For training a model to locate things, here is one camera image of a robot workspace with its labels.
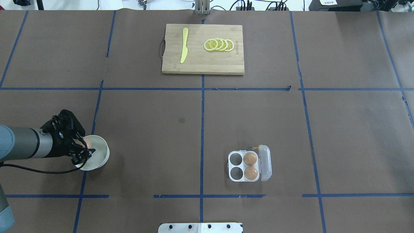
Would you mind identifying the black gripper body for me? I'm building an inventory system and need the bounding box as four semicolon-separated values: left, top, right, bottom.
50;131;74;158

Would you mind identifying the brown egg carried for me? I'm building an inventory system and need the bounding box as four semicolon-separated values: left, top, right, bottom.
74;138;92;149

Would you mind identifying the clear plastic egg box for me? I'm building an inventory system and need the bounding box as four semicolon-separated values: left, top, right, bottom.
227;145;273;182

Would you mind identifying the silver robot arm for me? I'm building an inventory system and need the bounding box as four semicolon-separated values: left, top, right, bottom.
0;125;95;174

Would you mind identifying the brown egg in box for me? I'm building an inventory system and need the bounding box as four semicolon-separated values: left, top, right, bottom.
243;152;258;166
244;166;259;181

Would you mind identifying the black computer box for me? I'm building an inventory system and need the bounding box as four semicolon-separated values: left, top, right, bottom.
309;0;385;12

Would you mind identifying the white paper bowl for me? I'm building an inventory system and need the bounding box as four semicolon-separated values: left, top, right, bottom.
80;135;110;171

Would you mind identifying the yellow plastic knife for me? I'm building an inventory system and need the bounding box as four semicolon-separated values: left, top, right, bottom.
180;28;189;64

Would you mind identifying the wooden cutting board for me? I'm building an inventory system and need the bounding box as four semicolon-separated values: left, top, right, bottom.
162;24;245;75

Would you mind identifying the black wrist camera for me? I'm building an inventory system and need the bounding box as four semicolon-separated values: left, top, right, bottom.
40;109;86;140

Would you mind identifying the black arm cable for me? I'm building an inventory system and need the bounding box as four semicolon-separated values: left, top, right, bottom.
0;155;88;174

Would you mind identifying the aluminium frame post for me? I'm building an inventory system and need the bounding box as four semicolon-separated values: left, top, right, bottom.
195;0;211;15

